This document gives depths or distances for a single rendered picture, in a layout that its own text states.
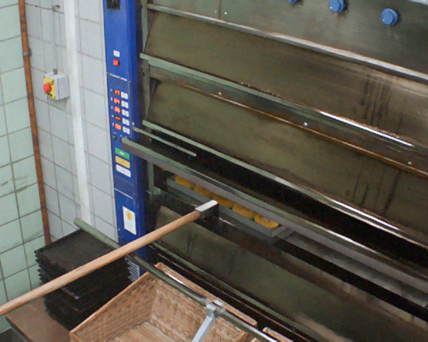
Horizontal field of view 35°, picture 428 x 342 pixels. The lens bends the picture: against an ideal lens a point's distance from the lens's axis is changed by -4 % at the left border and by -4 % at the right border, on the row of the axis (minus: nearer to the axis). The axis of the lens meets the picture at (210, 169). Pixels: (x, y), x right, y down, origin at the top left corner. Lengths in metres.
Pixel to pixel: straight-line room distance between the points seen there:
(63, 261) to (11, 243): 0.79
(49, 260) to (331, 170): 1.27
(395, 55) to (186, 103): 0.90
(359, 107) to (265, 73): 0.35
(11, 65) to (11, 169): 0.52
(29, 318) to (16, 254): 0.64
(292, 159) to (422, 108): 0.52
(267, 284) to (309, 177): 0.51
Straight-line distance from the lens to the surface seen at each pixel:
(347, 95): 2.00
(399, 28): 1.88
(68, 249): 2.96
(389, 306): 2.20
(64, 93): 3.09
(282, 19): 2.11
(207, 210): 2.56
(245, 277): 2.58
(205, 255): 2.70
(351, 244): 1.98
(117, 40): 2.67
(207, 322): 2.16
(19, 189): 3.55
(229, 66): 2.27
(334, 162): 2.12
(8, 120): 3.39
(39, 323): 3.09
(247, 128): 2.32
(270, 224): 2.47
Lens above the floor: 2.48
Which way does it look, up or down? 27 degrees down
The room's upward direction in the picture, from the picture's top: straight up
